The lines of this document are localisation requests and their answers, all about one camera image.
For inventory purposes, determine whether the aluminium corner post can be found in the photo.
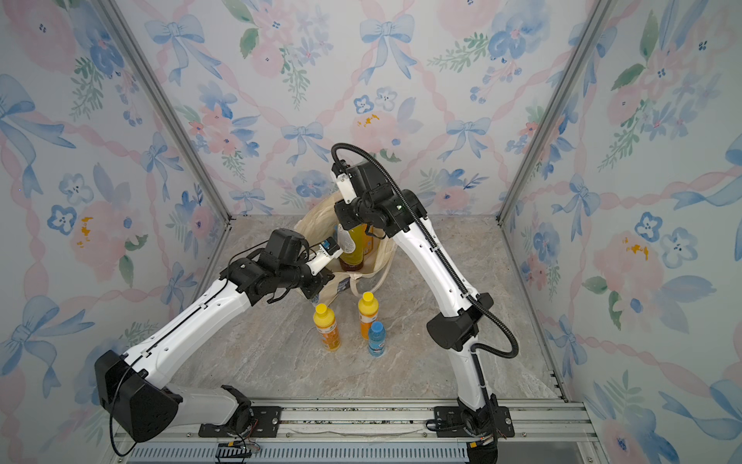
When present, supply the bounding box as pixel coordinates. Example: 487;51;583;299
92;0;233;222
497;0;616;226

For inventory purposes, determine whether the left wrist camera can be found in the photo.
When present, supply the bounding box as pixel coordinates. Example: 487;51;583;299
258;228;342;276

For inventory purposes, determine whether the cream canvas shopping bag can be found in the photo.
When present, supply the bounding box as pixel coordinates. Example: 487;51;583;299
295;193;397;305

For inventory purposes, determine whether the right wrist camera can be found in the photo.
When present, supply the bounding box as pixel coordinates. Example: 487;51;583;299
335;173;357;204

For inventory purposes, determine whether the aluminium corner post right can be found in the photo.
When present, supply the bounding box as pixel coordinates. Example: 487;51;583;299
497;0;616;226

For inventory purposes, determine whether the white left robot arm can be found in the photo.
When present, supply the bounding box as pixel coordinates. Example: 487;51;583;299
95;254;334;443

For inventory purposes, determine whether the green soap bottle red cap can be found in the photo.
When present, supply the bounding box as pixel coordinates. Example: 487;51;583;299
336;223;367;272

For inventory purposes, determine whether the orange bottle yellow cap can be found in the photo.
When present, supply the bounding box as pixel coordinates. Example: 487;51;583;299
313;304;341;352
357;292;379;339

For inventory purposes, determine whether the aluminium corner post left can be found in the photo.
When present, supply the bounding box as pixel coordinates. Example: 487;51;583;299
92;0;233;222

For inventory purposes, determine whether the small blue bottle front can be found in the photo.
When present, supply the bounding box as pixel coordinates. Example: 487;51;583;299
368;321;386;358

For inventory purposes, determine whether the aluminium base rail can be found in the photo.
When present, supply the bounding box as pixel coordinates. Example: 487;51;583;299
123;399;608;463

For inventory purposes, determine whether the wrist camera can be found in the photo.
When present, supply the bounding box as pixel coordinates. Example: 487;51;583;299
258;228;342;276
335;173;357;204

